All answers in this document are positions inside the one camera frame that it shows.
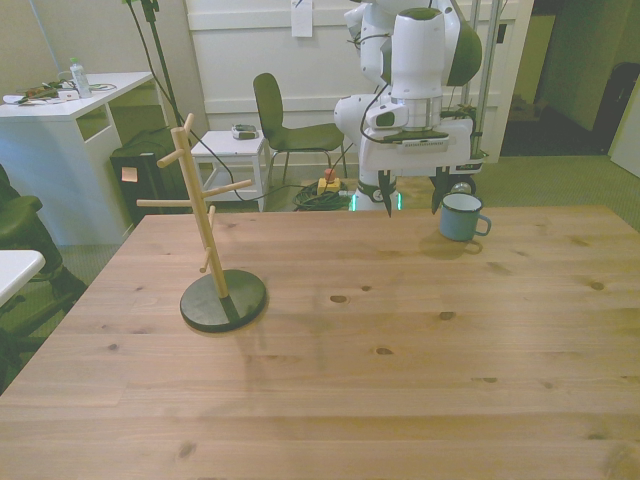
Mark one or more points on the blue enamel mug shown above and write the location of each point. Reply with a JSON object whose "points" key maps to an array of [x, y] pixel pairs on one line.
{"points": [[457, 225]]}

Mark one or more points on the white desk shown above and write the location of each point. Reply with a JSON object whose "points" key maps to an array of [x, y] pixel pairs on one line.
{"points": [[50, 150]]}

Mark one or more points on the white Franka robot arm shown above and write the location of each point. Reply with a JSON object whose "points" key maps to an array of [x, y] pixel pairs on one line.
{"points": [[417, 50]]}

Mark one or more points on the small grey device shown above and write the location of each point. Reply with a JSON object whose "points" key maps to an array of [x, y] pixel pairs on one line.
{"points": [[245, 132]]}

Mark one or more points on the dark moulded chair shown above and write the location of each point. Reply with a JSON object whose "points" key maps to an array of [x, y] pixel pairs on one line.
{"points": [[270, 105]]}

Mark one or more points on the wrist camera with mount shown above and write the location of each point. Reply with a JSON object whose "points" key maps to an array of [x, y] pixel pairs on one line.
{"points": [[422, 145]]}

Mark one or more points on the orange sticky note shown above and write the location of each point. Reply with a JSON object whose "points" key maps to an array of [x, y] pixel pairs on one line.
{"points": [[129, 174]]}

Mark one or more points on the wooden mug tree black base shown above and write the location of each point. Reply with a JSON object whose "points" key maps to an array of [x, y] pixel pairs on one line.
{"points": [[222, 310]]}

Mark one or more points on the white rounded tabletop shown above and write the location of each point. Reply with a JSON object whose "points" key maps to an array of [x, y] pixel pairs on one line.
{"points": [[17, 270]]}

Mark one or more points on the black camera tripod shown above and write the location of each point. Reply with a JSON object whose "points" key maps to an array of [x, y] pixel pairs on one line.
{"points": [[146, 6]]}

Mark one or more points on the black case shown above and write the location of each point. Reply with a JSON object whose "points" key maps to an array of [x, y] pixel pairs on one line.
{"points": [[155, 185]]}

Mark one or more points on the yellow emergency stop button box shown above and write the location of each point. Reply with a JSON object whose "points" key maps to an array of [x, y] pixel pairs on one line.
{"points": [[329, 185]]}

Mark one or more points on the small white side table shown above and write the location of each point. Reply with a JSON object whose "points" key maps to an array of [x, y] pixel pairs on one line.
{"points": [[220, 145]]}

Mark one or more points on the clear plastic bottle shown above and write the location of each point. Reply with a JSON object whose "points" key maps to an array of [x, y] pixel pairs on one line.
{"points": [[80, 80]]}

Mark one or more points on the wheeled equipment cart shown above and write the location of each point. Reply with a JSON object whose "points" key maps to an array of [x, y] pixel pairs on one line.
{"points": [[462, 187]]}

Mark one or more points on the aluminium profile mast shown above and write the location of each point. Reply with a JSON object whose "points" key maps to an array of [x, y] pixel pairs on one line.
{"points": [[484, 75]]}

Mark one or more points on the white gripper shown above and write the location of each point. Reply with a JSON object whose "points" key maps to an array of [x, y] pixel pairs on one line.
{"points": [[425, 162]]}

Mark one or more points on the white paper sheet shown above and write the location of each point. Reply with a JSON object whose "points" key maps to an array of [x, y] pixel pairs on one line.
{"points": [[301, 20]]}

